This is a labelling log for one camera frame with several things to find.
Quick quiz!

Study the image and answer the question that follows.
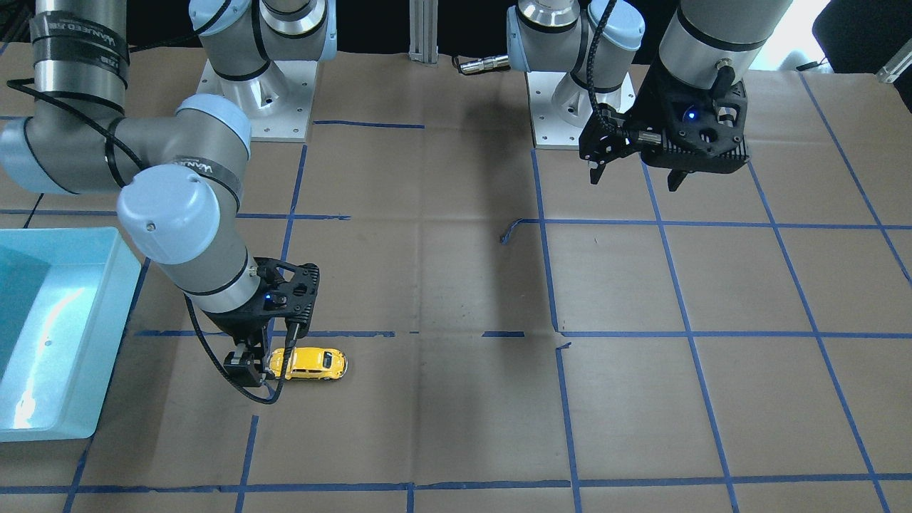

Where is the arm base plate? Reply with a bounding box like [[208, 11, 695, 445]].
[[525, 71, 592, 150], [197, 61, 319, 143]]

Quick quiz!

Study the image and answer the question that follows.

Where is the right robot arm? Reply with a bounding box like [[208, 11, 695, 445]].
[[2, 1, 319, 395]]

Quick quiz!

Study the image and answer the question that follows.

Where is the yellow beetle toy car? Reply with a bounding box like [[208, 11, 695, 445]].
[[284, 347, 348, 380]]

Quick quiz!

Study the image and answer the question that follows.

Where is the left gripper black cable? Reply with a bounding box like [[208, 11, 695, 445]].
[[586, 0, 646, 140]]

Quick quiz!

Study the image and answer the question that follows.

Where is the silver cable connector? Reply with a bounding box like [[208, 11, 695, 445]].
[[452, 55, 510, 76]]

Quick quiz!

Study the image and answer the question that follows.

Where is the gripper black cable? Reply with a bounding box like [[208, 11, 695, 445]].
[[586, 0, 646, 140], [7, 0, 300, 405]]

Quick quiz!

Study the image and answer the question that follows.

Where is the light blue plastic bin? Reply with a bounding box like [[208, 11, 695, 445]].
[[1, 227, 141, 442]]

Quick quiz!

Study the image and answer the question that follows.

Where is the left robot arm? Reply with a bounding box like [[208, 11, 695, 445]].
[[506, 1, 789, 192]]

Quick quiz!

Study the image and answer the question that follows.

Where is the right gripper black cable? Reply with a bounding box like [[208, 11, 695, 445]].
[[7, 0, 300, 405]]

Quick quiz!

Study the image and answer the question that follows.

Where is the aluminium frame post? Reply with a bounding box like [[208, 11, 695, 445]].
[[408, 0, 439, 67]]

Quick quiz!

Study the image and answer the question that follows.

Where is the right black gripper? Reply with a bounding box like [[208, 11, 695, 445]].
[[209, 259, 320, 388]]

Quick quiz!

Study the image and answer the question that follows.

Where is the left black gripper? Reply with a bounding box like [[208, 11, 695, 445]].
[[579, 59, 750, 192]]

